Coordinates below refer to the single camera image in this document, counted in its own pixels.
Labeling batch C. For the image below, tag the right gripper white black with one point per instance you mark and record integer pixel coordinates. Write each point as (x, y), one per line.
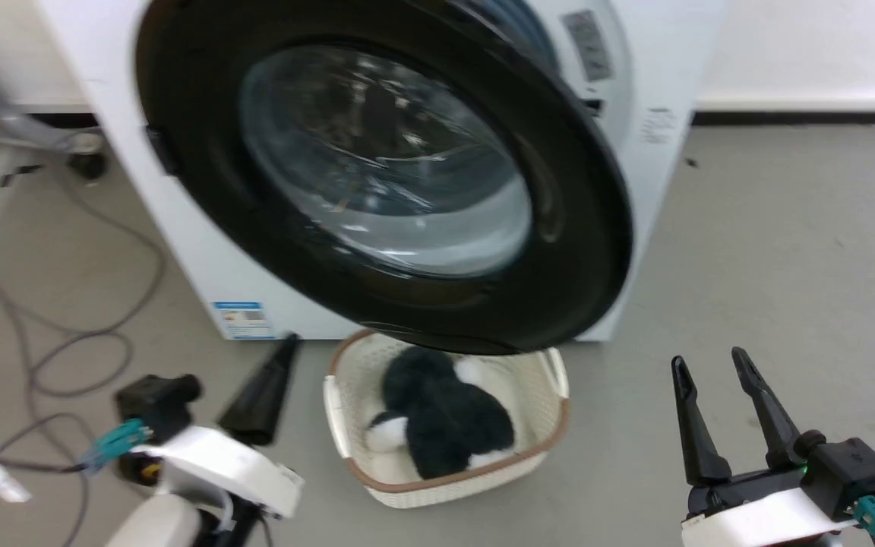
(756, 509)

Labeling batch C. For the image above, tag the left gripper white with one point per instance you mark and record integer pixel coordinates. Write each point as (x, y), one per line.
(225, 460)

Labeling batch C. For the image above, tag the black round washer door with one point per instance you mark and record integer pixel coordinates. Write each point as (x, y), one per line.
(202, 114)

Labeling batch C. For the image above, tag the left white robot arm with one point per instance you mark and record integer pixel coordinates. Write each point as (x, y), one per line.
(156, 524)

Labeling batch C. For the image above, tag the white front-load washing machine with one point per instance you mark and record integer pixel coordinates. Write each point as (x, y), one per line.
(658, 68)

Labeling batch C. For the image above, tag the blue energy label sticker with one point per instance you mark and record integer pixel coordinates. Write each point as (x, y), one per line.
(244, 319)

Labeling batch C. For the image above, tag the black and white plush toy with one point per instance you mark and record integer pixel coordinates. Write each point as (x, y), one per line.
(445, 418)

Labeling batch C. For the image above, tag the cream plastic laundry basket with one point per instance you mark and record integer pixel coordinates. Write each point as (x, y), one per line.
(536, 395)

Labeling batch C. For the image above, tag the black cart caster wheel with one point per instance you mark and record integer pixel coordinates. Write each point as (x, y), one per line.
(88, 159)

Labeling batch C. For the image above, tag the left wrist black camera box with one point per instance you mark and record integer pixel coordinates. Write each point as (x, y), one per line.
(156, 403)

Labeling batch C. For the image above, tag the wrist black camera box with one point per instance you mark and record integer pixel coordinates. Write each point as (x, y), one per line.
(848, 471)
(156, 403)

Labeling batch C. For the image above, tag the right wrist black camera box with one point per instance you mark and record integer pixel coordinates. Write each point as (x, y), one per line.
(848, 471)

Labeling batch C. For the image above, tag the grey metal cart frame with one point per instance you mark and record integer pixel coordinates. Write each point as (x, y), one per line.
(20, 121)

